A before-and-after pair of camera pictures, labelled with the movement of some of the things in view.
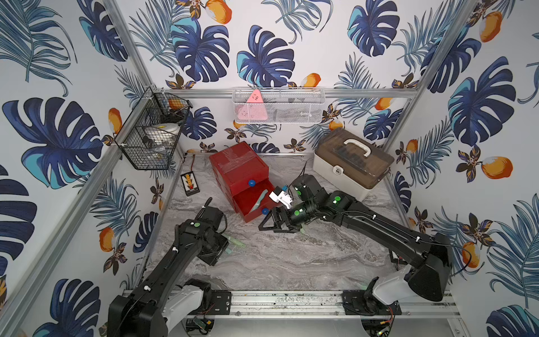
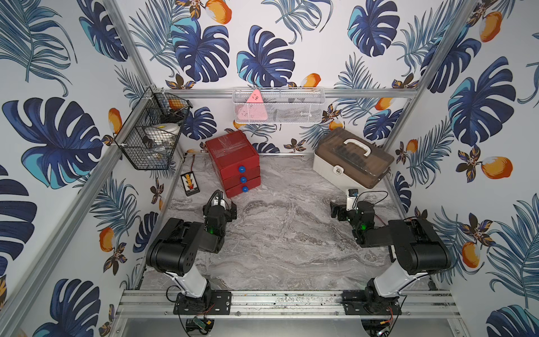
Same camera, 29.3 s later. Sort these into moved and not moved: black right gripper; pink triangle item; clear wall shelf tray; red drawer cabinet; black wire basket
Moved: red drawer cabinet; black right gripper
Not moved: clear wall shelf tray; pink triangle item; black wire basket
